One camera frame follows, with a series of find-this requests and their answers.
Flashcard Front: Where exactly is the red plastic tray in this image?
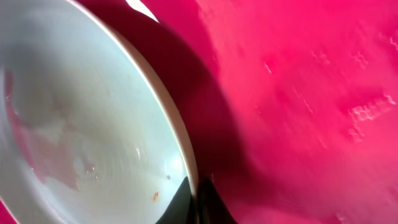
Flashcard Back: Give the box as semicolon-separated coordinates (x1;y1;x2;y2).
0;0;398;224

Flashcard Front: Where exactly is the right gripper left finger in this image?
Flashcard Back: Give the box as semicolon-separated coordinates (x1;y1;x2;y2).
155;177;195;224

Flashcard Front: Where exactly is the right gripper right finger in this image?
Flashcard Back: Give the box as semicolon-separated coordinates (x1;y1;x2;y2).
197;179;237;224

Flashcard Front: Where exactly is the light blue plate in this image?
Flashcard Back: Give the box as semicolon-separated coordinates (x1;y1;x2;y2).
1;1;198;223

